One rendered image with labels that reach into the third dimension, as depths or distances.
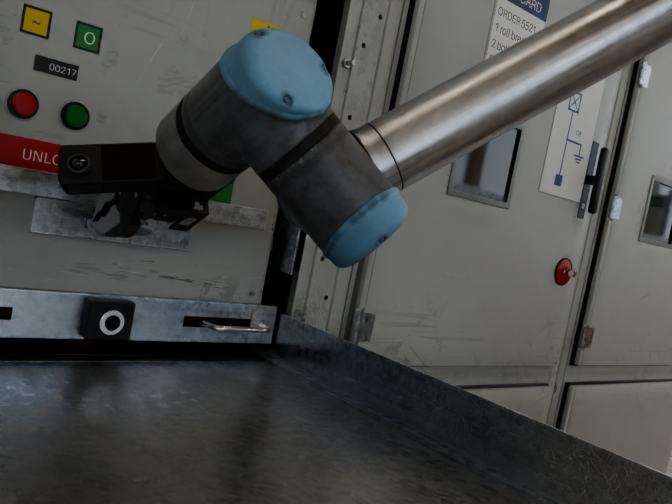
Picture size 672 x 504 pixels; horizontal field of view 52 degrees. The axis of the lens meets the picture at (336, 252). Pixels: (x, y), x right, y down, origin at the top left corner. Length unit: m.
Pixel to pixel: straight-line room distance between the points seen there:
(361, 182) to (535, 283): 0.89
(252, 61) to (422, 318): 0.73
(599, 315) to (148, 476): 1.27
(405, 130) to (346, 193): 0.18
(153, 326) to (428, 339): 0.50
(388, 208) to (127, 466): 0.31
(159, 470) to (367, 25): 0.73
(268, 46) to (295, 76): 0.03
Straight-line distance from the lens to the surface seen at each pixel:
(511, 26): 1.31
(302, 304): 1.06
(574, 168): 1.51
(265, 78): 0.57
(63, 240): 0.91
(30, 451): 0.64
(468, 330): 1.32
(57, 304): 0.92
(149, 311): 0.96
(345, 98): 1.06
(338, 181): 0.60
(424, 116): 0.77
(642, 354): 1.93
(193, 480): 0.61
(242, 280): 1.03
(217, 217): 0.95
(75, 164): 0.73
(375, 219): 0.61
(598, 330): 1.71
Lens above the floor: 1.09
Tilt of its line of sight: 4 degrees down
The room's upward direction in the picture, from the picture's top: 11 degrees clockwise
